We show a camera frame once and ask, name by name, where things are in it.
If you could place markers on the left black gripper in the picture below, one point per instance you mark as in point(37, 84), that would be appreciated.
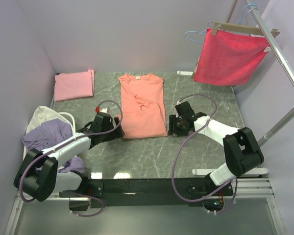
point(118, 132)

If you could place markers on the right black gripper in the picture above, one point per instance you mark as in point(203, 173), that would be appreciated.
point(173, 119)

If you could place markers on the salmon orange t shirt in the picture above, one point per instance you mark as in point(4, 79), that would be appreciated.
point(143, 108)

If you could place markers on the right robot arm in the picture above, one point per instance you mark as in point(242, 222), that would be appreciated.
point(241, 149)

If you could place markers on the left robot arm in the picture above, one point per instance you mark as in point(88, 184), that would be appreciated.
point(37, 177)

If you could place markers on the folded pink t shirt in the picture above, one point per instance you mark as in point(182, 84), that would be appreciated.
point(74, 85)

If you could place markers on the lavender purple t shirt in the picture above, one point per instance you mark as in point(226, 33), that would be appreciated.
point(49, 134)

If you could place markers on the white t shirt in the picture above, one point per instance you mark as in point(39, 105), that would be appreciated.
point(40, 115)

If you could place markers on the white laundry basket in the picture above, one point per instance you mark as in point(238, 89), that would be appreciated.
point(68, 118)

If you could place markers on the black base beam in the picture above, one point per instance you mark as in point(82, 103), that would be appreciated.
point(98, 193)

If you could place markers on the red microfiber towel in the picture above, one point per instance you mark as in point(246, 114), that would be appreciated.
point(229, 59)

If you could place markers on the wooden clip hanger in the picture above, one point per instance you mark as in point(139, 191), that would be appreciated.
point(235, 28)

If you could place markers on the metal clothes rack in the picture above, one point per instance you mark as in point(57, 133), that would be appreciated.
point(268, 96)

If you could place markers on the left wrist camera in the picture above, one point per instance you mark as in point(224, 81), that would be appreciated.
point(102, 110)

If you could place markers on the aluminium rail frame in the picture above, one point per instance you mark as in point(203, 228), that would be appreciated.
point(247, 188)

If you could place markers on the blue wire hanger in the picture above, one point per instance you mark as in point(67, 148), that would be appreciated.
point(244, 12)

